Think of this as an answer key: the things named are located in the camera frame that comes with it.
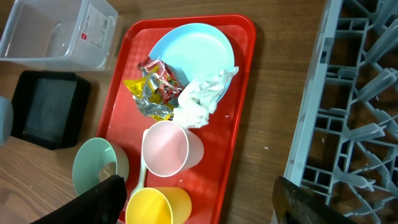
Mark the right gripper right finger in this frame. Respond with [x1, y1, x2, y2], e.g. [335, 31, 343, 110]
[272, 176, 356, 224]

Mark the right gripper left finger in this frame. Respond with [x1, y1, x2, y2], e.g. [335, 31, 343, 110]
[32, 175, 127, 224]

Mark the mint green bowl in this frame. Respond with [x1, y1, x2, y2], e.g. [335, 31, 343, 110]
[72, 138, 129, 195]

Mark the yellow foil wrapper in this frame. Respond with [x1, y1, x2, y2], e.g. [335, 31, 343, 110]
[123, 75, 174, 121]

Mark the red foil snack wrapper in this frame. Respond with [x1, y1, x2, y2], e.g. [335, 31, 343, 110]
[138, 57, 185, 103]

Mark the white tissue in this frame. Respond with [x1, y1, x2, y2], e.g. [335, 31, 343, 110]
[172, 67, 239, 129]

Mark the light blue bowl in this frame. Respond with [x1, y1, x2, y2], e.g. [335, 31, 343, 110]
[0, 96, 14, 146]

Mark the grey dishwasher rack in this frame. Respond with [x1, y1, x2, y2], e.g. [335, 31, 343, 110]
[284, 0, 397, 223]

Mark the white plastic spoon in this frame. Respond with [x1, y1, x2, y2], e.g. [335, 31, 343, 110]
[127, 129, 149, 202]

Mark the yellow plastic cup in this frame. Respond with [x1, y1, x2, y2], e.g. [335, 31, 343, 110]
[125, 187, 192, 224]

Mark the pink plastic cup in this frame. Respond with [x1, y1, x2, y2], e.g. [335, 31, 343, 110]
[141, 121, 205, 177]

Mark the red serving tray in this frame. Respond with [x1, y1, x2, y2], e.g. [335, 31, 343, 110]
[96, 14, 256, 224]

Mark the black plastic tray bin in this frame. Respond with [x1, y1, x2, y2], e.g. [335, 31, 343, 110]
[11, 70, 91, 150]

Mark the clear plastic bin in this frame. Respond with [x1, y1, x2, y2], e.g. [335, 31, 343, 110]
[1, 0, 119, 71]

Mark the light blue plate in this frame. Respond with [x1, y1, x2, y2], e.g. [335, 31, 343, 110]
[149, 23, 235, 86]

